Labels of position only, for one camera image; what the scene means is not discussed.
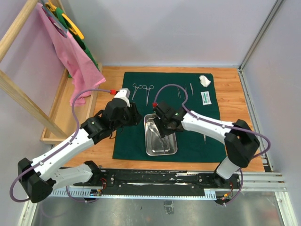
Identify steel instrument tray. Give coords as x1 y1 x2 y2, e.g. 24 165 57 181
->
144 113 178 156

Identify steel forceps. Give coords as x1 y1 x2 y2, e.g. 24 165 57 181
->
131 83 143 100
142 85 154 106

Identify dark green surgical cloth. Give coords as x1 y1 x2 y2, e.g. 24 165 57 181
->
113 72 226 163

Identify blue suture packet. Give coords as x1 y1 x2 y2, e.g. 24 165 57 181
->
201 91 212 105

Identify white gauze roll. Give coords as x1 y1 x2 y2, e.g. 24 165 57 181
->
199 75 211 88

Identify steel surgical scissors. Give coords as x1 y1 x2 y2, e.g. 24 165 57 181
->
148 122 169 149

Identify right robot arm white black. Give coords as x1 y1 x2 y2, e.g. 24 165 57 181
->
153 101 260 188

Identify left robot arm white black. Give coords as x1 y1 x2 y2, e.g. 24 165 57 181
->
18 97 142 203

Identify pink cloth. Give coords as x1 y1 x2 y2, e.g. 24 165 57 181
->
36 3 106 106

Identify green garment on hanger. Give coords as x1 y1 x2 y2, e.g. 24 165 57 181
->
55 7 99 70

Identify grey hanger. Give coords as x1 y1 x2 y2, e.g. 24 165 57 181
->
42 3 67 37

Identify yellow hanger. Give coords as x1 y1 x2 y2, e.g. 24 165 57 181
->
46 0 84 40

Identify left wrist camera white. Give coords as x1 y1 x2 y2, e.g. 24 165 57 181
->
114 88 130 107

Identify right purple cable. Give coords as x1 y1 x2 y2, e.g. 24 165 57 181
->
152 84 271 205

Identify purple cable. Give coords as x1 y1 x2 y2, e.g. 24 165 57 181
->
9 89 116 203
152 84 271 205

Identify wooden rack frame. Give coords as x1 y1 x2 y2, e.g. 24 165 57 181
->
0 0 103 145

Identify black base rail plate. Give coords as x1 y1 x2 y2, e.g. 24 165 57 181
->
73 168 242 196

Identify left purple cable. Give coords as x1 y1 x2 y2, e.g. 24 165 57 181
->
9 89 116 203

